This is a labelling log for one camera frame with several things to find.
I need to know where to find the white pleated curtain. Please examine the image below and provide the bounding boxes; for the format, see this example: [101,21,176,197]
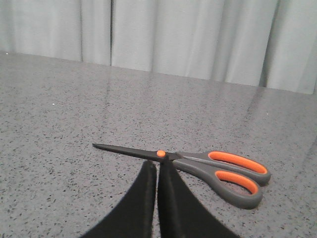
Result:
[0,0,317,94]

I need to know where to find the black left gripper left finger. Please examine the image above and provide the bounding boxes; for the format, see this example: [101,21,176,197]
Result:
[82,161,157,238]

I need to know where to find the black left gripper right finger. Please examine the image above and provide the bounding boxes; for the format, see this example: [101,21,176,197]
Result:
[158,159,238,238]

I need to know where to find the grey orange handled scissors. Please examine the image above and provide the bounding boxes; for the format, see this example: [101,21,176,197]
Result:
[93,143,271,209]

